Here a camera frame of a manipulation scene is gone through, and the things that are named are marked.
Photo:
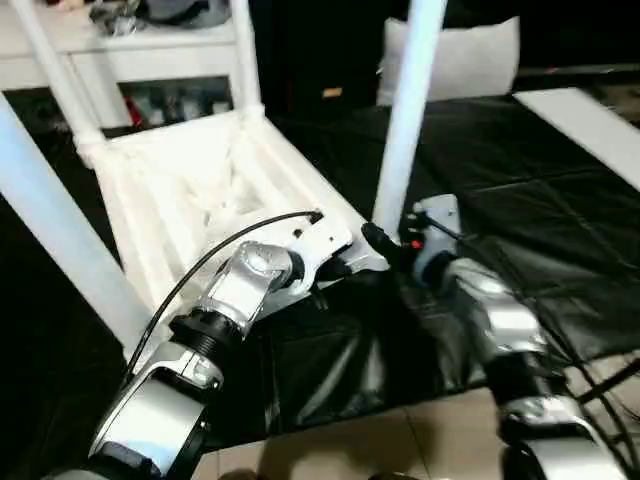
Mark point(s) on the black metal frame bar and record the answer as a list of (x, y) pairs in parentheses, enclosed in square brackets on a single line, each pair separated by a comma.
[(610, 382)]

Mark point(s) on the white plastic table leg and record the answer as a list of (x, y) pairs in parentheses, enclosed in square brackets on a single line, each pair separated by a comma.
[(247, 60), (55, 75), (60, 225), (405, 125)]

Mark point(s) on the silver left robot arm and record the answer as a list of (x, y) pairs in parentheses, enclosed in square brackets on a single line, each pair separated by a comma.
[(240, 290)]

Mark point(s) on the white flat board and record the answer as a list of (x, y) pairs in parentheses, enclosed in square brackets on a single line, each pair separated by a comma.
[(585, 130)]

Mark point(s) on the black work mat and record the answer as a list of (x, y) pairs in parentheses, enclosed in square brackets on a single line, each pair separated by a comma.
[(500, 165)]

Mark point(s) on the grey helmet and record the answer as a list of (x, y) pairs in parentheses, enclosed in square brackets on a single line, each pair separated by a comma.
[(185, 10)]

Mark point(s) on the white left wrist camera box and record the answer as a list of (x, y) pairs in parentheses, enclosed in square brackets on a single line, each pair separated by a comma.
[(325, 240)]

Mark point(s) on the red bottle behind glass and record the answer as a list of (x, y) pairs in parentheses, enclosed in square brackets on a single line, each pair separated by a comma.
[(132, 110)]

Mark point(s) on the grey cushion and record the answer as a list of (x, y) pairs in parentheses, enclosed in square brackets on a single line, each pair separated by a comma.
[(475, 65)]

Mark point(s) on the white glass-door cabinet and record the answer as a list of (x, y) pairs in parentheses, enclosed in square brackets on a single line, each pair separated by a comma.
[(150, 60)]

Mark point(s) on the white plastic table top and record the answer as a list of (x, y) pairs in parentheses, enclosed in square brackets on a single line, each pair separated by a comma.
[(175, 165)]

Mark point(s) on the black box with yellow label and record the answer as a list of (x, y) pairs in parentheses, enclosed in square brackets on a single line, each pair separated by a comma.
[(300, 50)]

